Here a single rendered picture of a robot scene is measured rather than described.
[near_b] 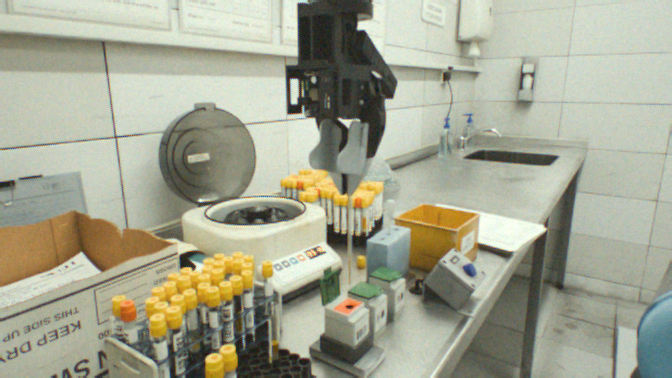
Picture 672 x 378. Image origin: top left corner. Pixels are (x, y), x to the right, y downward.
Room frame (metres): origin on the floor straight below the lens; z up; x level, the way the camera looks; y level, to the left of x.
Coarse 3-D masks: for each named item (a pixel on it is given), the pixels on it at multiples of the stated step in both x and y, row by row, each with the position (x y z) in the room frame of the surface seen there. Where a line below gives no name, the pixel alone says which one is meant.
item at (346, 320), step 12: (336, 300) 0.52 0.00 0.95; (348, 300) 0.52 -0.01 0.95; (324, 312) 0.50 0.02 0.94; (336, 312) 0.49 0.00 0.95; (348, 312) 0.49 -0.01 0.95; (360, 312) 0.50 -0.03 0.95; (324, 324) 0.50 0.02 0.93; (336, 324) 0.49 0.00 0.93; (348, 324) 0.48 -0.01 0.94; (360, 324) 0.49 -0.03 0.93; (336, 336) 0.49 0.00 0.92; (348, 336) 0.48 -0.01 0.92; (360, 336) 0.49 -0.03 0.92
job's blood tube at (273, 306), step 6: (276, 300) 0.47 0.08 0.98; (270, 306) 0.46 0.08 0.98; (276, 306) 0.46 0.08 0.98; (270, 312) 0.46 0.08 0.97; (276, 312) 0.46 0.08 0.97; (270, 318) 0.46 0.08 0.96; (276, 318) 0.46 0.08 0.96; (270, 324) 0.46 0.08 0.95; (276, 324) 0.46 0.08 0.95; (270, 330) 0.46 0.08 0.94; (276, 330) 0.46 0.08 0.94; (270, 336) 0.46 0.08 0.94; (276, 336) 0.46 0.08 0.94; (270, 342) 0.46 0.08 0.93; (276, 342) 0.46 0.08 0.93; (270, 348) 0.46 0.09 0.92; (276, 348) 0.46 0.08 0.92; (270, 354) 0.46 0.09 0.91; (276, 354) 0.46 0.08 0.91; (270, 360) 0.46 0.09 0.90; (276, 360) 0.46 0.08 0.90
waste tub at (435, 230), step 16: (416, 208) 0.89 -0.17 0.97; (432, 208) 0.91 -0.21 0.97; (448, 208) 0.89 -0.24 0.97; (400, 224) 0.81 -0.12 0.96; (416, 224) 0.79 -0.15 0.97; (432, 224) 0.77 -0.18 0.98; (448, 224) 0.88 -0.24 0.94; (464, 224) 0.78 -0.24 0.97; (416, 240) 0.79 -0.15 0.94; (432, 240) 0.77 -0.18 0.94; (448, 240) 0.75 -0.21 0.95; (464, 240) 0.78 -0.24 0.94; (416, 256) 0.79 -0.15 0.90; (432, 256) 0.77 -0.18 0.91; (464, 256) 0.78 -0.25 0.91
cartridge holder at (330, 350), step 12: (324, 336) 0.50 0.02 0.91; (372, 336) 0.51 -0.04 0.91; (312, 348) 0.51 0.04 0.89; (324, 348) 0.50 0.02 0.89; (336, 348) 0.49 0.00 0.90; (348, 348) 0.48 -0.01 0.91; (360, 348) 0.48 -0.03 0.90; (372, 348) 0.51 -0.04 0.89; (324, 360) 0.49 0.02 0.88; (336, 360) 0.48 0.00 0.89; (348, 360) 0.48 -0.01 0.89; (360, 360) 0.48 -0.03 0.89; (372, 360) 0.48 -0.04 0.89; (360, 372) 0.46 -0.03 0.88
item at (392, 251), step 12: (396, 228) 0.75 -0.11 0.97; (372, 240) 0.69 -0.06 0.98; (384, 240) 0.69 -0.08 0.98; (396, 240) 0.70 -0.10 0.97; (408, 240) 0.74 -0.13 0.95; (372, 252) 0.68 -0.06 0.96; (384, 252) 0.67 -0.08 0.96; (396, 252) 0.70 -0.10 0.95; (408, 252) 0.75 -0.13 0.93; (372, 264) 0.68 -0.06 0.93; (384, 264) 0.67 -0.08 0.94; (396, 264) 0.70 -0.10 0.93; (408, 264) 0.75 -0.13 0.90; (408, 276) 0.73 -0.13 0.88
